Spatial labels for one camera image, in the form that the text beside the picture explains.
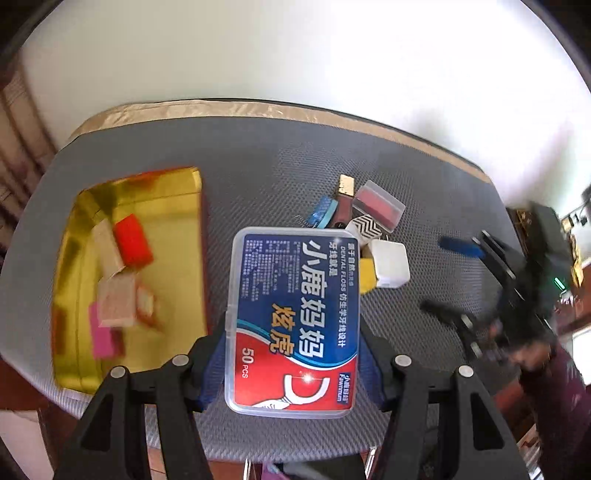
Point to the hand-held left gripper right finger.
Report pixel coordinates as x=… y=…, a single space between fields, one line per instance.
x=369 y=364

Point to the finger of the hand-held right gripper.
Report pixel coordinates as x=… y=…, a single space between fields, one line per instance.
x=445 y=313
x=459 y=246

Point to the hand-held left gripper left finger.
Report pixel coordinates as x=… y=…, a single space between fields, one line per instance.
x=214 y=369

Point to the white charger cube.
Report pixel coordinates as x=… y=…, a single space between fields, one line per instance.
x=390 y=263

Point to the yellow block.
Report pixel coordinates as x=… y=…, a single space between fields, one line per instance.
x=366 y=274

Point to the blue red dental floss box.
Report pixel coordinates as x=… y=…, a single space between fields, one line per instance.
x=295 y=314

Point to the clear box with red insert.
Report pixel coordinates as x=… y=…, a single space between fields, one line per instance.
x=378 y=205

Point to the black white zigzag box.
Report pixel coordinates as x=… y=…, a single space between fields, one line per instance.
x=364 y=227

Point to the gold tray with red rim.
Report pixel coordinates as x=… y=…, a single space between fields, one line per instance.
x=175 y=258

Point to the lip gloss with gold cap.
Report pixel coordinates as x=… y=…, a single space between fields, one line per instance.
x=344 y=203

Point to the person's right forearm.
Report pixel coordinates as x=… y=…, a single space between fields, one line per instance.
x=563 y=392

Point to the dark cabinet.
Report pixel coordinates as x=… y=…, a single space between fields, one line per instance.
x=540 y=221

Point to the small red white box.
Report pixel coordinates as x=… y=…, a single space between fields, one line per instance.
x=147 y=304

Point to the pink block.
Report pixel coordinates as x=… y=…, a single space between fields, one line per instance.
x=105 y=344

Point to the red block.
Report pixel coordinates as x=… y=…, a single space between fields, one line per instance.
x=133 y=242

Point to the beige box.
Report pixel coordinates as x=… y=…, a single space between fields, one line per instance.
x=107 y=249

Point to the grey mesh mat gold edge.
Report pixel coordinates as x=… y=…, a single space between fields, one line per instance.
x=258 y=175

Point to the beige patterned curtain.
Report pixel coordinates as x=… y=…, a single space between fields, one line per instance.
x=18 y=138

